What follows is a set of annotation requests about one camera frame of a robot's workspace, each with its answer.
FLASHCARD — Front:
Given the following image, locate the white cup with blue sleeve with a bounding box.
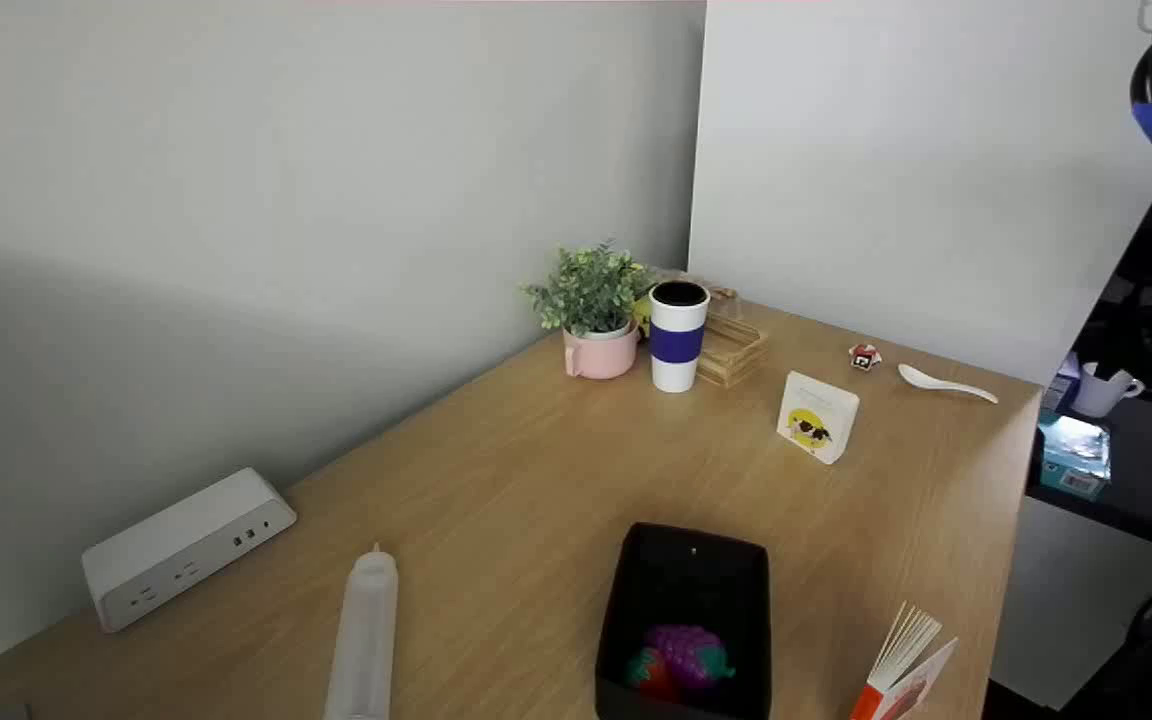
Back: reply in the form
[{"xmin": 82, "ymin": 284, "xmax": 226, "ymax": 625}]
[{"xmin": 649, "ymin": 279, "xmax": 707, "ymax": 395}]

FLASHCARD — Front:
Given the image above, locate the small red white toy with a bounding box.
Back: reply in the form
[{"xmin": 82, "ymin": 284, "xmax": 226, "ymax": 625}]
[{"xmin": 848, "ymin": 341, "xmax": 884, "ymax": 371}]

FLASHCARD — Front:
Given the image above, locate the white plastic spoon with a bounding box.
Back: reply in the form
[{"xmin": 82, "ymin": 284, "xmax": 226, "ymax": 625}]
[{"xmin": 896, "ymin": 362, "xmax": 1002, "ymax": 402}]

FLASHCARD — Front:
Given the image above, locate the white mug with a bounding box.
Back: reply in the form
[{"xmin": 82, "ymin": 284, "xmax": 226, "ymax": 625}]
[{"xmin": 1072, "ymin": 361, "xmax": 1146, "ymax": 420}]

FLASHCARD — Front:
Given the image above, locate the translucent white bottle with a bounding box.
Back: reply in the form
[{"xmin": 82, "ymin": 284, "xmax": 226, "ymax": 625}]
[{"xmin": 326, "ymin": 548, "xmax": 402, "ymax": 720}]

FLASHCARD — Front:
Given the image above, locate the green plant in pink pot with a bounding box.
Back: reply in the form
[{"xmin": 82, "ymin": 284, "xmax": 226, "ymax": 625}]
[{"xmin": 526, "ymin": 243, "xmax": 653, "ymax": 381}]

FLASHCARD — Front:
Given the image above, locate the white power strip box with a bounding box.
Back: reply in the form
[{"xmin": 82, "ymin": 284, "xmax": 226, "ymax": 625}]
[{"xmin": 82, "ymin": 469, "xmax": 296, "ymax": 631}]

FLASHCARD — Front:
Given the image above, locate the white card with yellow print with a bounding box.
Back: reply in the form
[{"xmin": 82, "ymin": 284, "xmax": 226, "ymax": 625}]
[{"xmin": 775, "ymin": 371, "xmax": 860, "ymax": 462}]

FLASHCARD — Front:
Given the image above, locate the black plastic box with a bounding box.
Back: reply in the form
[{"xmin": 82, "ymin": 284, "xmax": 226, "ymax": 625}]
[{"xmin": 595, "ymin": 524, "xmax": 774, "ymax": 720}]

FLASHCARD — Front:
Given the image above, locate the wooden slat tray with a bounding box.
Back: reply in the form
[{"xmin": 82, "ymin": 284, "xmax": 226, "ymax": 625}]
[{"xmin": 701, "ymin": 286, "xmax": 770, "ymax": 386}]

